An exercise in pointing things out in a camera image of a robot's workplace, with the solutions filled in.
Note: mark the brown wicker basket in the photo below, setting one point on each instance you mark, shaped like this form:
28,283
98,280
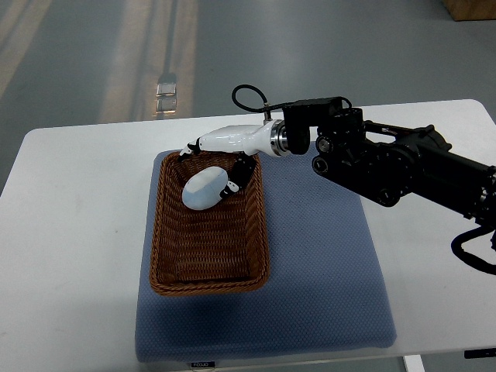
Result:
221,250

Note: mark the blue foam cushion mat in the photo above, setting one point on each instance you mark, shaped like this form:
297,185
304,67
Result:
325,291

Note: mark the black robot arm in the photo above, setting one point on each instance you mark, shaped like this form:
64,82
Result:
380,162

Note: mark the metal floor socket plate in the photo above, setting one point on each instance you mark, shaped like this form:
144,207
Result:
166,98

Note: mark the white table leg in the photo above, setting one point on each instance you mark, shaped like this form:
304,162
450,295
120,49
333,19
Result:
413,363

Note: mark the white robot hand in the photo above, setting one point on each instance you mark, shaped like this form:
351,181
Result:
269,138

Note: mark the blue white plush toy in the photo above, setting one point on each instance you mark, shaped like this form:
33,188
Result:
202,191

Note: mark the wooden box corner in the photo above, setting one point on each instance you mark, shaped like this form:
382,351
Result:
470,10

